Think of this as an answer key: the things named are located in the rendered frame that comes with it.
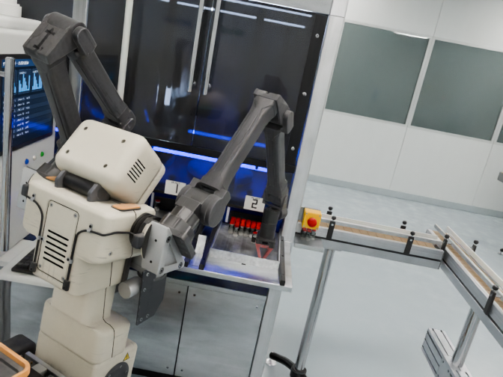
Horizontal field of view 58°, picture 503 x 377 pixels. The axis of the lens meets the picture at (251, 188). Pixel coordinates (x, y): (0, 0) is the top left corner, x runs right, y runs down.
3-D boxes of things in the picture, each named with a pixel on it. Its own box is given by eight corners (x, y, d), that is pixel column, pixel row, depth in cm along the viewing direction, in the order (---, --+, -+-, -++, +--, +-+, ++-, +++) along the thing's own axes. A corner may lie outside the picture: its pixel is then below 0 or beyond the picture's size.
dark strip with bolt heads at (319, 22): (273, 211, 191) (315, 13, 168) (284, 213, 191) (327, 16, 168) (273, 212, 190) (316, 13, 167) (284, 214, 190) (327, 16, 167)
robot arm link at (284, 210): (264, 187, 161) (286, 196, 158) (276, 185, 171) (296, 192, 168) (255, 218, 164) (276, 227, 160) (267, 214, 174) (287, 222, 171)
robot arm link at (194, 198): (171, 208, 106) (189, 216, 104) (194, 179, 112) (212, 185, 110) (179, 230, 113) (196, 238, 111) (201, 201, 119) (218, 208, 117)
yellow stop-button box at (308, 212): (300, 221, 198) (304, 206, 196) (316, 224, 198) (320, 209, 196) (302, 227, 190) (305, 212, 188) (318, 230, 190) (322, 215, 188)
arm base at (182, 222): (141, 221, 103) (183, 239, 98) (162, 196, 107) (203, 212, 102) (153, 242, 109) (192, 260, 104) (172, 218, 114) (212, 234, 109)
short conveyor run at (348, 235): (290, 241, 204) (298, 209, 199) (290, 230, 218) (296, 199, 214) (439, 271, 203) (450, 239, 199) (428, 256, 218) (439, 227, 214)
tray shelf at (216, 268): (135, 209, 202) (135, 205, 201) (288, 238, 202) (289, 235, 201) (92, 253, 156) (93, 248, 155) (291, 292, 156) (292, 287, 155)
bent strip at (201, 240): (196, 248, 171) (198, 234, 169) (204, 250, 171) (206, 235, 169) (189, 265, 157) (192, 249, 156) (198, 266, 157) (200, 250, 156)
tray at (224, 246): (221, 224, 199) (221, 216, 198) (278, 235, 198) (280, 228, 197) (208, 256, 166) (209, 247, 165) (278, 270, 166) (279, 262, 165)
